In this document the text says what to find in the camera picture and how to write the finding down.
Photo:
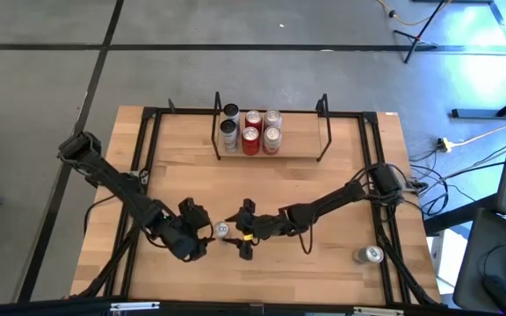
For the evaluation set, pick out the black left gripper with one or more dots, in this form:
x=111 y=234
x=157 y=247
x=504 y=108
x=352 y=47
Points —
x=182 y=237

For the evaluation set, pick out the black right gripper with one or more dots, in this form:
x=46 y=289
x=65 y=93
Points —
x=264 y=226

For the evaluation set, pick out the blue and silver beverage can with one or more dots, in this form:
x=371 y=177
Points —
x=221 y=229

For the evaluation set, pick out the red Coca-Cola can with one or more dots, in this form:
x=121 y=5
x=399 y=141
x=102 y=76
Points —
x=250 y=142
x=253 y=117

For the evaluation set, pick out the silver and red beverage can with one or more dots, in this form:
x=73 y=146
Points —
x=273 y=117
x=272 y=137

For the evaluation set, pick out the white Celsius Arctic Vibe can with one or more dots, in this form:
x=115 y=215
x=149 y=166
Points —
x=229 y=128

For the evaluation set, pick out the white slim can pink print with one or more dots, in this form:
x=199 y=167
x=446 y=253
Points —
x=231 y=110

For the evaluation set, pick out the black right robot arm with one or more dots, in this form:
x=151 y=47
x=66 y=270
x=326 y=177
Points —
x=323 y=204

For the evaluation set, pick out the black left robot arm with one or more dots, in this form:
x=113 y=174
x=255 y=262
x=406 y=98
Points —
x=117 y=184

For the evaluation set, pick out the black rig crossbar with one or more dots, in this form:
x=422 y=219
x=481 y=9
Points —
x=38 y=309

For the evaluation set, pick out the black desk leg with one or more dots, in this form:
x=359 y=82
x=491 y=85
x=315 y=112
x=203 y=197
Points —
x=459 y=213

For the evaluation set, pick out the white power strip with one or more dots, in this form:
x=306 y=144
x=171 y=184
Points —
x=444 y=144

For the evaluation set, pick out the dark grey desk mat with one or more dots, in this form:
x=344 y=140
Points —
x=477 y=263

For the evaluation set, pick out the black tripod stand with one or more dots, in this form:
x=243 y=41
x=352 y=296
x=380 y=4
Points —
x=417 y=39

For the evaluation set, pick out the black stand foot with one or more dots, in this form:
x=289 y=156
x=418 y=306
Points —
x=477 y=113

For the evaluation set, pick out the black computer mouse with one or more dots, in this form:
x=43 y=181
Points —
x=503 y=294

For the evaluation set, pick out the white metal bracket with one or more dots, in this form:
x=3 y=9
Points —
x=134 y=306
x=378 y=311

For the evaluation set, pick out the black aluminium table frame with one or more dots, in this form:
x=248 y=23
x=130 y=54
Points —
x=182 y=110

